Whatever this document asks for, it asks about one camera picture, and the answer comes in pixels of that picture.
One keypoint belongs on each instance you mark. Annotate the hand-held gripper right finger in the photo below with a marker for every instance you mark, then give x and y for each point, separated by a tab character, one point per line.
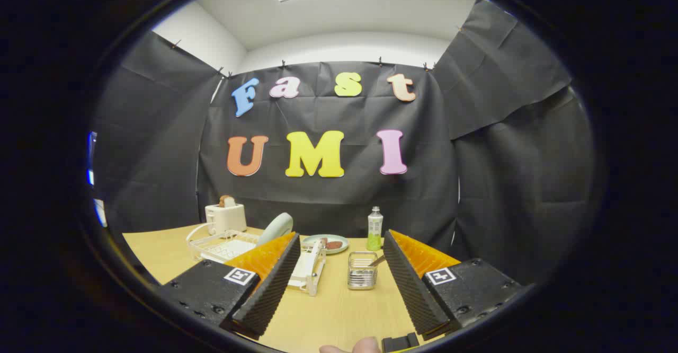
408	284

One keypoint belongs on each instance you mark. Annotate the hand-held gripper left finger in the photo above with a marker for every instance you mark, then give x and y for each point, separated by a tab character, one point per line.
275	289

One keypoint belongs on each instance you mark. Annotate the pale green plate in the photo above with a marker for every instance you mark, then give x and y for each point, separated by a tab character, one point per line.
312	241
275	228

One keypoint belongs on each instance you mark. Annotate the green drink bottle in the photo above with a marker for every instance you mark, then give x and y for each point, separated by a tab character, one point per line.
375	231

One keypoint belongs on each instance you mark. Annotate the white toaster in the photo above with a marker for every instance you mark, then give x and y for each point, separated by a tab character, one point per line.
228	218

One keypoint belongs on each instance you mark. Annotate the black backdrop cloth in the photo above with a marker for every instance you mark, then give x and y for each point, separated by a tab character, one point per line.
318	199

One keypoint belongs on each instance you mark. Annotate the brown bread slice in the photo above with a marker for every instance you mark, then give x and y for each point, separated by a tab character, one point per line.
226	201

